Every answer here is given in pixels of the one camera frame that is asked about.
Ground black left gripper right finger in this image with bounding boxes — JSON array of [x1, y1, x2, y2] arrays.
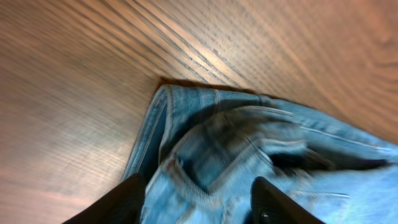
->
[[251, 177, 324, 224]]

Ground light blue denim jeans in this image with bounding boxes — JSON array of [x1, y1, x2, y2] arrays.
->
[[124, 85, 397, 223]]

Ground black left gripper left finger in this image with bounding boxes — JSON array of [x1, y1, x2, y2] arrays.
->
[[65, 173, 146, 224]]

